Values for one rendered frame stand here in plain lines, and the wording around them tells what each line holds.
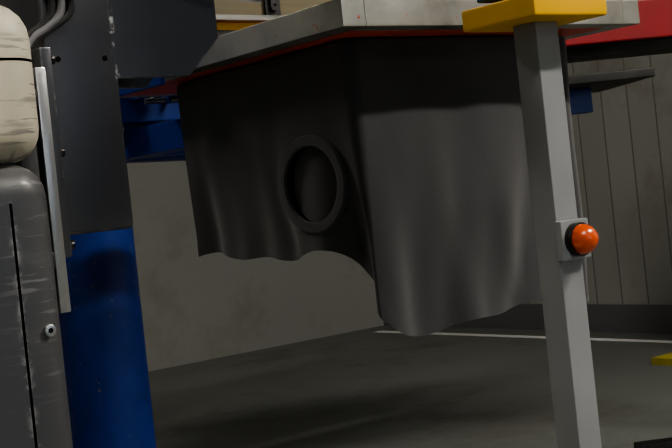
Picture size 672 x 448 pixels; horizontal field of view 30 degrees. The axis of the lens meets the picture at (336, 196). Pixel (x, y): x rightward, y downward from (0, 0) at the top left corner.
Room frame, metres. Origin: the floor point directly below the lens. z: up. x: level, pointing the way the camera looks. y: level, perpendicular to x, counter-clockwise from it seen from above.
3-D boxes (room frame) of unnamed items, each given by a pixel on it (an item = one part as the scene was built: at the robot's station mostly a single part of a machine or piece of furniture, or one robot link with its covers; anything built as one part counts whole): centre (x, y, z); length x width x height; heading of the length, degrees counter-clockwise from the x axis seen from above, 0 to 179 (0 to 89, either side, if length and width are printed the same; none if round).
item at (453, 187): (1.88, -0.21, 0.74); 0.45 x 0.03 x 0.43; 126
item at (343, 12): (2.12, -0.04, 0.97); 0.79 x 0.58 x 0.04; 36
